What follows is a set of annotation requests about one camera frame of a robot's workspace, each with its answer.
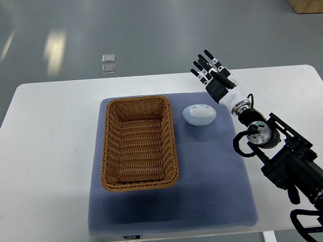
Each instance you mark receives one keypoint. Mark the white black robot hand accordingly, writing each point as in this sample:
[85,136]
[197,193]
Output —
[222,86]

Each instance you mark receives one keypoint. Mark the blue white plush toy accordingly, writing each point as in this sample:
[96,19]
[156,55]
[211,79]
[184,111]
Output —
[199,114]

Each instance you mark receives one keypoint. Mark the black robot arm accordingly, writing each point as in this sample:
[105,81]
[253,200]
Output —
[287,157]

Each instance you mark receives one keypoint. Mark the brown wicker basket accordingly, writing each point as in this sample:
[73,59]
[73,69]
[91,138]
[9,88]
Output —
[139,147]

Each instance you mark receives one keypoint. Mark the clear floor plate upper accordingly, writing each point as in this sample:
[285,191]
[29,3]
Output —
[108,58]

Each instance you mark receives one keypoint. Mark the clear floor plate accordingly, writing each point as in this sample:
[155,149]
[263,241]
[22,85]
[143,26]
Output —
[108,58]
[108,68]

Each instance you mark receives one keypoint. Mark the clear floor plate lower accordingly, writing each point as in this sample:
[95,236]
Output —
[108,68]

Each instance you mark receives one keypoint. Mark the wooden box corner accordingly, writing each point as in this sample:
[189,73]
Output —
[306,6]

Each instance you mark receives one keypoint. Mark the blue foam cushion mat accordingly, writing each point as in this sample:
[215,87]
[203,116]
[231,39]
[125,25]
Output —
[213,189]

